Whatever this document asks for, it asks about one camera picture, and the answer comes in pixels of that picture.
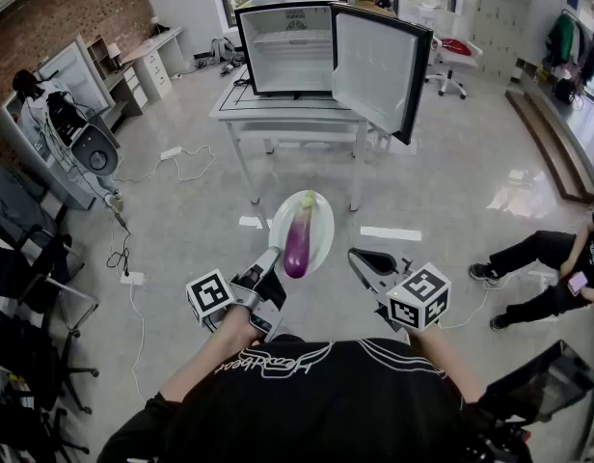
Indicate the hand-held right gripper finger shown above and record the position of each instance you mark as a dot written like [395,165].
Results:
[360,268]
[381,262]

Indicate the coat rack with clothes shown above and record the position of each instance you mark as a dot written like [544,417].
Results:
[562,39]

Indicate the person's black t-shirt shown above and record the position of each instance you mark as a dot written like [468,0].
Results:
[316,403]

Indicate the small yellow object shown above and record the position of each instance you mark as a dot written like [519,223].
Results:
[544,70]

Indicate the white office chair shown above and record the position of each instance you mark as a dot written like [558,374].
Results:
[453,63]

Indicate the white metal table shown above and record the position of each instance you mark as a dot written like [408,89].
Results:
[278,111]

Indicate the red bag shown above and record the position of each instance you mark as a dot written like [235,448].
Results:
[458,46]

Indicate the grey desk with shelves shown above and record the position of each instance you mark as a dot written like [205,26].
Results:
[128,89]

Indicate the pink smartphone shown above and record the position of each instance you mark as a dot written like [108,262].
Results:
[577,283]

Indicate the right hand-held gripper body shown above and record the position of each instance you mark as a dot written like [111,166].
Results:
[417,297]

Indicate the black equipment case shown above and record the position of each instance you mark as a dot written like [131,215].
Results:
[543,389]

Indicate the grey metal lockers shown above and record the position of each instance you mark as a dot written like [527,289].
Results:
[504,22]

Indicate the black mini fridge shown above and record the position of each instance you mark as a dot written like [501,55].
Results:
[287,65]

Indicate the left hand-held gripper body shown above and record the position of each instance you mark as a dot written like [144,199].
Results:
[212,297]

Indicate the white power strip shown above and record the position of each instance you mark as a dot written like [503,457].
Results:
[171,152]
[133,278]

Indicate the purple eggplant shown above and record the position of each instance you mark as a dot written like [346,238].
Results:
[297,244]

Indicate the small table lamp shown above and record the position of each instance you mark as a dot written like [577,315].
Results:
[114,52]

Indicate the white desk with drawers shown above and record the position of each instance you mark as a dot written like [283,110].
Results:
[157,61]

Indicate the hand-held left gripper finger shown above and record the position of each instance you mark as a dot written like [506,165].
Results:
[265,263]

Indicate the black metal-frame chair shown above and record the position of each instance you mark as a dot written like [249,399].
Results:
[41,268]

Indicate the white oval plate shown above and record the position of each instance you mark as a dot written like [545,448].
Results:
[324,229]

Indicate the wooden step platform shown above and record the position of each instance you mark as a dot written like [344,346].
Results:
[552,147]

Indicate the grey backpack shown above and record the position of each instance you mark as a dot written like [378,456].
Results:
[222,48]

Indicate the person's right forearm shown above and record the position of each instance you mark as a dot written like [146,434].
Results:
[446,360]

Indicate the black wheeled office chair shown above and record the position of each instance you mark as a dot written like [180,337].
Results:
[61,379]

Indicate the person's left forearm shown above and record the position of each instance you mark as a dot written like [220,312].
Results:
[215,355]

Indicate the white floor tape strip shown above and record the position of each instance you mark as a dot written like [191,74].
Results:
[391,233]
[251,221]

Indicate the black bag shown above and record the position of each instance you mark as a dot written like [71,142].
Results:
[563,92]

